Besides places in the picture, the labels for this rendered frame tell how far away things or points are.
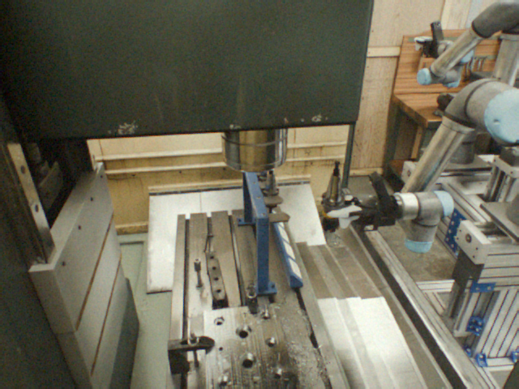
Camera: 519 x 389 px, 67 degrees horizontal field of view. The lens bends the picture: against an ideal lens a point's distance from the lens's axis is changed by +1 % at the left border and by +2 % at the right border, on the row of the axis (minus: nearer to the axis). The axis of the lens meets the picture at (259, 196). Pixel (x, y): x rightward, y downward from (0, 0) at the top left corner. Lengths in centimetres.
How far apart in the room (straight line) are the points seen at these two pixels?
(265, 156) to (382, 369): 92
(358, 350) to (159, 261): 99
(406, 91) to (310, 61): 320
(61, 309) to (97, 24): 56
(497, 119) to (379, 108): 294
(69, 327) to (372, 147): 356
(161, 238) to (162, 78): 135
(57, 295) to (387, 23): 342
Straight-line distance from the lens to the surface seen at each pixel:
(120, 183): 216
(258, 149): 86
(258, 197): 134
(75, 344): 101
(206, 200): 210
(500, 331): 225
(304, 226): 205
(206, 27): 74
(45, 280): 88
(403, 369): 155
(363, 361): 151
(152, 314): 181
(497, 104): 111
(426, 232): 122
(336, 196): 104
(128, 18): 74
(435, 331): 157
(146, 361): 166
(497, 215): 159
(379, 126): 406
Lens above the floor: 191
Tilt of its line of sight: 31 degrees down
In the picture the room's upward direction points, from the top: straight up
